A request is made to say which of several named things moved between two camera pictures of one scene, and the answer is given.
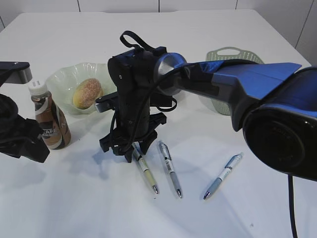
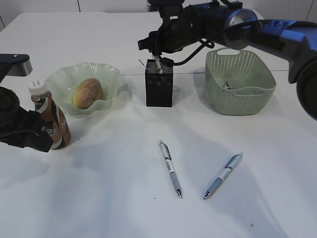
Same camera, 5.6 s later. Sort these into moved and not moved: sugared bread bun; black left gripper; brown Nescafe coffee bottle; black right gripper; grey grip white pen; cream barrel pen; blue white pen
Moved: black right gripper; black left gripper; cream barrel pen
Not moved: blue white pen; sugared bread bun; brown Nescafe coffee bottle; grey grip white pen
